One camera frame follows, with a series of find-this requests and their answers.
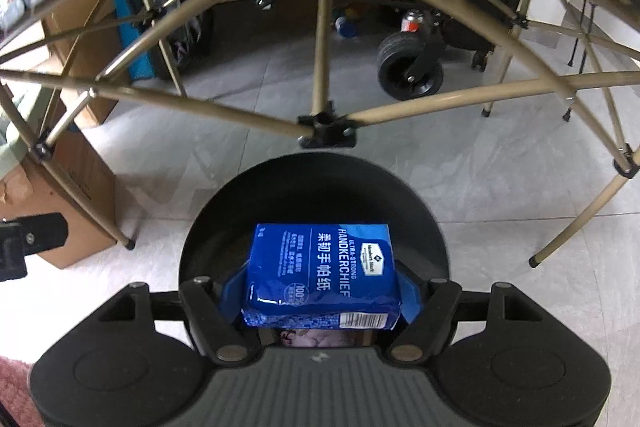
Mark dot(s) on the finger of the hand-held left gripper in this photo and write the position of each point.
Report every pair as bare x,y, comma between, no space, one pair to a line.
40,234

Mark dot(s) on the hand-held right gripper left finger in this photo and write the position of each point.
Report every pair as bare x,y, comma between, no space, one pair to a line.
232,299

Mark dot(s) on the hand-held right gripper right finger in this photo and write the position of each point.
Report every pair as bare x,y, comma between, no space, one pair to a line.
410,297

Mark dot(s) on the blue tissue pack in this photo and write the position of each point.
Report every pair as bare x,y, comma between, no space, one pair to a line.
320,272

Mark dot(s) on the purple plush toy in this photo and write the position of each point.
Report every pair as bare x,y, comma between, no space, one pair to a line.
325,338

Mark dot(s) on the black trash bin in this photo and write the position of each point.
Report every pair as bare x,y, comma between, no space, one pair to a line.
310,192

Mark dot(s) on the cardboard box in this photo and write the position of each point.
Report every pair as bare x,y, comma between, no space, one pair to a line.
80,57
65,187

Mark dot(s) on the pale green bag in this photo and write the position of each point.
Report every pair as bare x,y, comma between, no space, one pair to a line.
17,137

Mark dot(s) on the pink fluffy cloth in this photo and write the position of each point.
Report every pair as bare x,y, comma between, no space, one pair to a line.
15,392

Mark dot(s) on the blue box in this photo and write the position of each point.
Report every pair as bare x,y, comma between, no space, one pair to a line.
140,52

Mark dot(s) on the black wagon wheel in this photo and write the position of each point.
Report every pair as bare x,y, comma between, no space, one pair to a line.
400,67

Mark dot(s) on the dark hanging clothes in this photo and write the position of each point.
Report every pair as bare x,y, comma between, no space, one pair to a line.
192,22

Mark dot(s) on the red can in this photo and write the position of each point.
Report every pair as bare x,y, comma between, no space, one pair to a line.
412,22

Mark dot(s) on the blue round container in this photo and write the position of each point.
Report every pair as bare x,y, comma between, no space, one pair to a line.
345,27

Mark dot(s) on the black wheeled cart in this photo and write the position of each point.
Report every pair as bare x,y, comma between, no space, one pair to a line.
480,7

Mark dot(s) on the black tripod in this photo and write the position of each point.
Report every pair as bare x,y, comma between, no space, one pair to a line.
582,47

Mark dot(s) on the tan folding table frame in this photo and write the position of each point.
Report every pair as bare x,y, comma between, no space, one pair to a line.
322,57

